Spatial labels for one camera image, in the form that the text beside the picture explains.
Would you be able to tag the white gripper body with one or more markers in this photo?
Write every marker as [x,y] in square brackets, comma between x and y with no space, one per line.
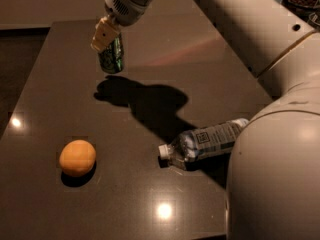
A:
[124,10]

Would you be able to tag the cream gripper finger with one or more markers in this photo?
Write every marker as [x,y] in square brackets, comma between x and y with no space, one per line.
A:
[106,31]

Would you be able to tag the green soda can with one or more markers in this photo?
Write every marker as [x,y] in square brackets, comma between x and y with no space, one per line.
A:
[111,59]

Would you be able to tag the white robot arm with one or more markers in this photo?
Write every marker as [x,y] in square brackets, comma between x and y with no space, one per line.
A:
[273,171]

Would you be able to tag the orange fruit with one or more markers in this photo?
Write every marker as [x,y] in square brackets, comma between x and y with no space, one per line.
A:
[77,158]

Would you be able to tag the clear plastic water bottle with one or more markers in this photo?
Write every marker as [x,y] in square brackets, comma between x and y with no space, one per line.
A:
[194,145]

